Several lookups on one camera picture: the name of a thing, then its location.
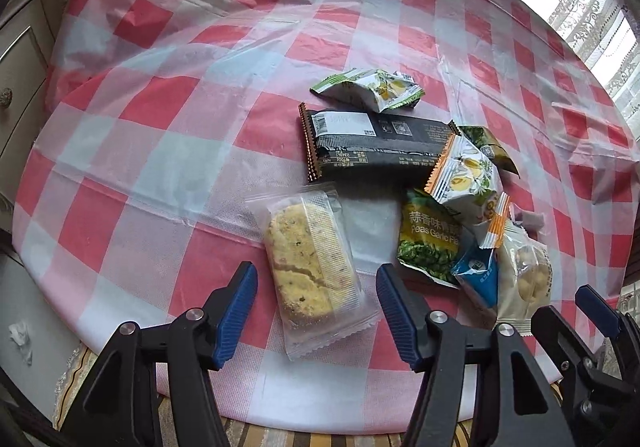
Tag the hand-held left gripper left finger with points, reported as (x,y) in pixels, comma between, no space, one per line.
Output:
(232,317)

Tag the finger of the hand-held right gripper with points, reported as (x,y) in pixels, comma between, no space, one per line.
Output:
(550,327)
(600,314)

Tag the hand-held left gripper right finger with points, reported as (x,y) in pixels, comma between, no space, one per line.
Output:
(400,322)

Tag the clear round cookie packet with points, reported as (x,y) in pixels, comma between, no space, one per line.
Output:
(525,277)

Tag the clear crumbly cake packet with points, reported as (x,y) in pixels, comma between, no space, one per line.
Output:
(310,257)

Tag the long black cake packet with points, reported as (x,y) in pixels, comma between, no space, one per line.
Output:
(380,147)

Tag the small blue packet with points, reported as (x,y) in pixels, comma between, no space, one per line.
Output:
(477,277)

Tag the green peas packet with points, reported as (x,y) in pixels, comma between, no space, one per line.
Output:
(427,237)

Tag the white orange-edged packet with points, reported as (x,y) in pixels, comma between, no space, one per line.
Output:
(492,222)

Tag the egg-print orange-edged packet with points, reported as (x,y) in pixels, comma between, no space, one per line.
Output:
(465,177)

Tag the dark green packet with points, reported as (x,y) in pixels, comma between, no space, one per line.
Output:
(492,147)

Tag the crumpled white tissue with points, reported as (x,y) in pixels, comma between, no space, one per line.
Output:
(20,339)

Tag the green white lemon-print packet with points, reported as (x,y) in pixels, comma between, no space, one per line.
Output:
(385,89)

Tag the red white checked tablecloth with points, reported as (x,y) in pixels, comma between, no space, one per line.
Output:
(175,77)

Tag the white lace curtain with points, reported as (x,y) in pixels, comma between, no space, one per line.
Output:
(595,27)

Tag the round drawer knob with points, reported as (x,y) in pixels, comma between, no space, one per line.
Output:
(5,97)

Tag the cream drawer cabinet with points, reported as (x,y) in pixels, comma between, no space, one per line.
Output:
(30,42)

